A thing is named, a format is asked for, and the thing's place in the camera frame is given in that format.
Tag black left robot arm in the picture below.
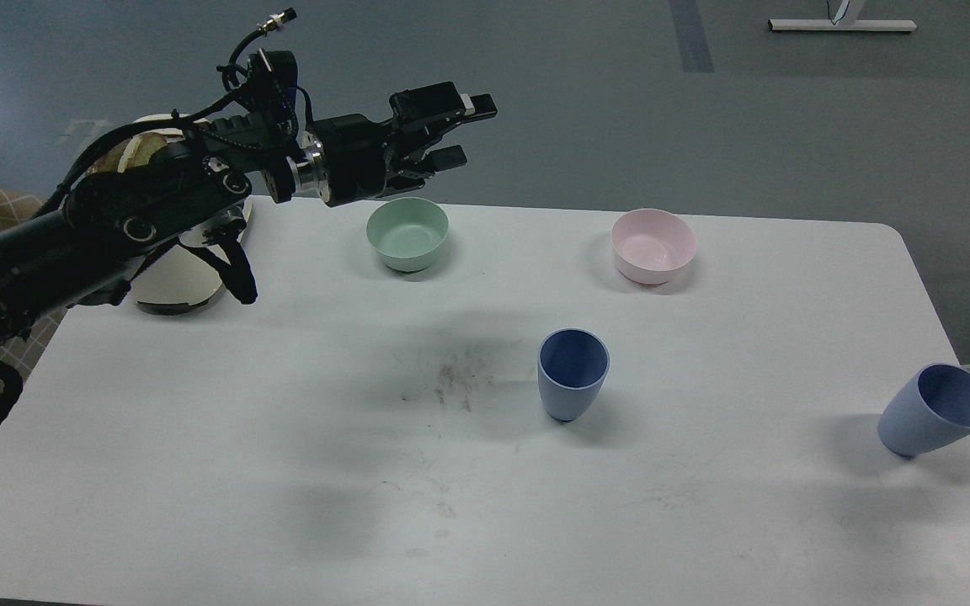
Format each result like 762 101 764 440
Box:
0 8 498 425

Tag cream toaster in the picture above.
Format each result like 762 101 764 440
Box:
127 127 253 316

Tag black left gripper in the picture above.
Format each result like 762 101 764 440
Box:
299 82 498 207

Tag green bowl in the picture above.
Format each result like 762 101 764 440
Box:
365 197 450 274

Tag light blue cup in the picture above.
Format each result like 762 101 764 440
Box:
536 327 611 423
877 364 970 458

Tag pink bowl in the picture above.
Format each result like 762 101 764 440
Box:
610 208 698 286

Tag white table leg base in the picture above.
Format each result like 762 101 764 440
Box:
767 1 919 35

